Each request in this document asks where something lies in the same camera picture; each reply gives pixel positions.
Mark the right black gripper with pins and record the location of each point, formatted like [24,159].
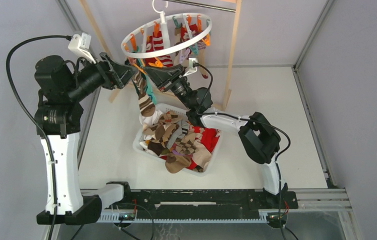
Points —
[162,75]

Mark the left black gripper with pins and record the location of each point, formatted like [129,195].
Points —
[116,75]

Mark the dark teal patterned sock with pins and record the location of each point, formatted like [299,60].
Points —
[149,91]

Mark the brown white striped sock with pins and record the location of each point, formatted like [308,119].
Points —
[146,106]

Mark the white round clip hanger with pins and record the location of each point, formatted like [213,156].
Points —
[179,36]

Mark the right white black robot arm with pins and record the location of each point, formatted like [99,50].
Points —
[260,139]

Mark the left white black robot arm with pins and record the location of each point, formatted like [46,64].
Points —
[58,117]

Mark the brown striped socks pile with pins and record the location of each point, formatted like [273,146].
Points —
[175,136]

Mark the red white striped hanging sock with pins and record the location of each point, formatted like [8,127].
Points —
[155,43]

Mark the white sock in basket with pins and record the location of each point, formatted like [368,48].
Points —
[148,121]

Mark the translucent white laundry basket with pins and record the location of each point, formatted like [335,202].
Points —
[178,155]

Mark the metal rack rod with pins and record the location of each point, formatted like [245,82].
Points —
[204,5]

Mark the red garment in basket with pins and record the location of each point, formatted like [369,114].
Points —
[205,142]

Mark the tan brown sock in basket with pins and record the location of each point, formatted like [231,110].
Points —
[177,162]

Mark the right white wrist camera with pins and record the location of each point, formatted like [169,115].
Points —
[192,66]

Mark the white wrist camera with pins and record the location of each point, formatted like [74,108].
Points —
[80,46]
[192,66]

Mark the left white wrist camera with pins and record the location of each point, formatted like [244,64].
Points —
[80,46]

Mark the wooden hanger rack frame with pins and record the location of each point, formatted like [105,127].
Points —
[163,19]

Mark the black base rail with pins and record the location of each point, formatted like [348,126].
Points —
[199,205]

